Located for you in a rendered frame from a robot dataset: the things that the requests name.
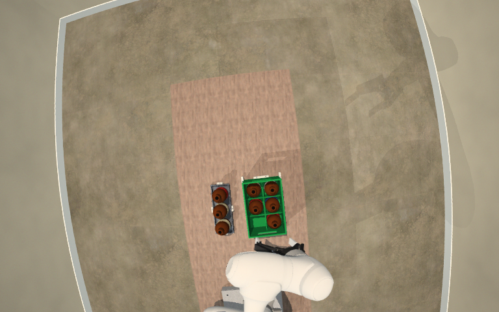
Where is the green box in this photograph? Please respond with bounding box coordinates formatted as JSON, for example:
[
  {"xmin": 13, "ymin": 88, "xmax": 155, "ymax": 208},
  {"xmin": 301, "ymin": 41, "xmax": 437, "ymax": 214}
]
[{"xmin": 242, "ymin": 176, "xmax": 286, "ymax": 236}]

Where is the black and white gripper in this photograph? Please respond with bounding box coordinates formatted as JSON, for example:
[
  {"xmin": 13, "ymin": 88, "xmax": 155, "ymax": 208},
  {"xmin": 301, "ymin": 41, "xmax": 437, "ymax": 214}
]
[{"xmin": 254, "ymin": 237, "xmax": 305, "ymax": 255}]

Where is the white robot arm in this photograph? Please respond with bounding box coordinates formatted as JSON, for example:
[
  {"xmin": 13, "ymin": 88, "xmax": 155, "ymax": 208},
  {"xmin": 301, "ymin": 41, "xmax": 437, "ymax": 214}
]
[{"xmin": 204, "ymin": 250, "xmax": 334, "ymax": 312}]

